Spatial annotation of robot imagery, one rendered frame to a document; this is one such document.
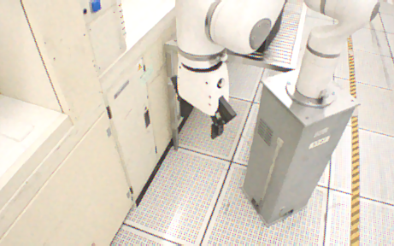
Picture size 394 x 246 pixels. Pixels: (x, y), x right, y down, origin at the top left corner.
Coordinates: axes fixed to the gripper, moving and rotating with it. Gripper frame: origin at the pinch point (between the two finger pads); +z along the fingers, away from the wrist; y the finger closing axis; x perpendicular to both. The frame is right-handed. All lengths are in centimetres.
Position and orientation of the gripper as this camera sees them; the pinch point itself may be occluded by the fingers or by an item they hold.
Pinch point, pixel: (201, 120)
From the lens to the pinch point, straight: 62.8
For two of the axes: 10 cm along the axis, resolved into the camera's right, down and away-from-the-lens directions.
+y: -7.0, -5.0, 5.1
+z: 0.0, 7.1, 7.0
